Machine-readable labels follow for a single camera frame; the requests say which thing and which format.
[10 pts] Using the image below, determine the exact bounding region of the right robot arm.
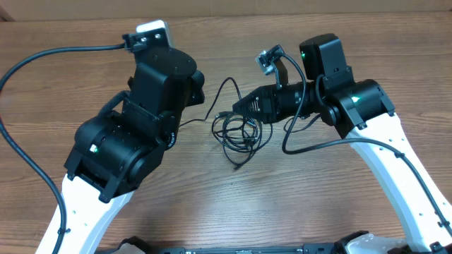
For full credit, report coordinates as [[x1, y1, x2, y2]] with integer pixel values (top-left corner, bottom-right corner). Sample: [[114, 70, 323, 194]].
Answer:
[[233, 33, 451, 253]]

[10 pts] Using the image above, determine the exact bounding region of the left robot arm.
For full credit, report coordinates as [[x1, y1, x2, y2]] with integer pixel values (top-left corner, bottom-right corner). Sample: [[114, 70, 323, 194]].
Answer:
[[37, 47, 204, 253]]

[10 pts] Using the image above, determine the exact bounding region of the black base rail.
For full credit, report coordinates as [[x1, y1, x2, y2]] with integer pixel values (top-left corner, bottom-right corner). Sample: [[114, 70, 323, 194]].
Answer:
[[95, 236, 335, 254]]

